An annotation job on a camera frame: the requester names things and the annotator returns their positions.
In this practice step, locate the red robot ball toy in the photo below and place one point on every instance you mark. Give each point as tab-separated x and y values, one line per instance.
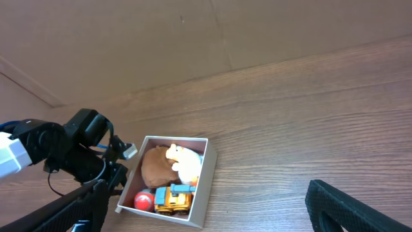
145	200

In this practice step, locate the brown plush toy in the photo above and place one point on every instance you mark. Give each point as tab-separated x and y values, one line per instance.
156	168

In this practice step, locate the yellow toy truck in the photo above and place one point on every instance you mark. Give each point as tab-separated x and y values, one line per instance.
174	199

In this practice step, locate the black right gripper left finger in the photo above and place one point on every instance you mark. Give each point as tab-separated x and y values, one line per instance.
83	209

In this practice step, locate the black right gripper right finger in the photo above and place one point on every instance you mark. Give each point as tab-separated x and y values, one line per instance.
330	209

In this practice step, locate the white duck plush toy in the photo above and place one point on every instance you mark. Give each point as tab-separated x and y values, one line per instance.
187	163

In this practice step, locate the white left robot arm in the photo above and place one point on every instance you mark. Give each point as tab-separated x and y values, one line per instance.
28	142

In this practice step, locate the white cardboard box pink inside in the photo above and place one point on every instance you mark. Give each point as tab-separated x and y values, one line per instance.
135	182

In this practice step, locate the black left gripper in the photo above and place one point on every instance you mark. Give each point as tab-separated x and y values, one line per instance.
86	164

